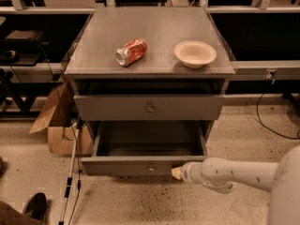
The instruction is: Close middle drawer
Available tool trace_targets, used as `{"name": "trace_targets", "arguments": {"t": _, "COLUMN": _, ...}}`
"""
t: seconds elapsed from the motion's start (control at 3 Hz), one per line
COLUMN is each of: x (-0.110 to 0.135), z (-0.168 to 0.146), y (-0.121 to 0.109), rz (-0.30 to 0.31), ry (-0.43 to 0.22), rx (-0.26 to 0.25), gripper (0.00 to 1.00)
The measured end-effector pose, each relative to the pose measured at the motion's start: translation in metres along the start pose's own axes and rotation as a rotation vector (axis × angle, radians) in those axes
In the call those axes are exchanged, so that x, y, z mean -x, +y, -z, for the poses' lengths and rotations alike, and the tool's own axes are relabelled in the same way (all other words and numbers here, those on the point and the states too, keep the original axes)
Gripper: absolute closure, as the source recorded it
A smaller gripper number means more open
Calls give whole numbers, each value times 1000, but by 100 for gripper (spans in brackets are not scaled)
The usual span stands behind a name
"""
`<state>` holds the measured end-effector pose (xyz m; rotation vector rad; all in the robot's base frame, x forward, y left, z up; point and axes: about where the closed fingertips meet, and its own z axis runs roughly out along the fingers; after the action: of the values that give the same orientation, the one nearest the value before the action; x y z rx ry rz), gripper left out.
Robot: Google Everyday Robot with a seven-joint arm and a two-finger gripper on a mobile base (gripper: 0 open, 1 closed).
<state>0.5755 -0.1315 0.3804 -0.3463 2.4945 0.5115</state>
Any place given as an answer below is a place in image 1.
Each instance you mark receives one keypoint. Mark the grey drawer cabinet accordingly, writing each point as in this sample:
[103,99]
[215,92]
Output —
[93,69]

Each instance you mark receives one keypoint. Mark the white paper bowl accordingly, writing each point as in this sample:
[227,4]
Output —
[195,54]

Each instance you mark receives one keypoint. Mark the black shoe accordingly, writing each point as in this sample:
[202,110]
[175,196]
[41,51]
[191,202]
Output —
[35,207]

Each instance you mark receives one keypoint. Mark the black equipment on left shelf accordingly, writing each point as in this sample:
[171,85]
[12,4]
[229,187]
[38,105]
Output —
[23,48]

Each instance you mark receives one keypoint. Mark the orange soda can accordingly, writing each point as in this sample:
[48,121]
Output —
[131,52]

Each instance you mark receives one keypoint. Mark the grey top drawer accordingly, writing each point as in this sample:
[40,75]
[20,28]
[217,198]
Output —
[148,107]

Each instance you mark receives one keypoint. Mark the silver telescopic pole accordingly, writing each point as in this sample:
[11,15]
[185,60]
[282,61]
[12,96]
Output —
[75,130]

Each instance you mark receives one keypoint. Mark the brown cardboard box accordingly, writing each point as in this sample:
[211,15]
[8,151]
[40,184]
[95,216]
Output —
[57,117]

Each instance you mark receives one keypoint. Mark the grey drawer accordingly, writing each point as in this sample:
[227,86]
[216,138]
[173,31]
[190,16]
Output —
[148,107]
[144,147]

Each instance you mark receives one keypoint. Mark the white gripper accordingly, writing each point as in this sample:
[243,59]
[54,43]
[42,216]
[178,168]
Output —
[188,173]

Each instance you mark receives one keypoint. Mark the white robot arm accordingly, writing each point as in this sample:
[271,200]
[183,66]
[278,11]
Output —
[281,179]

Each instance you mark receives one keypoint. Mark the metal railing frame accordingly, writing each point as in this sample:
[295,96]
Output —
[150,0]

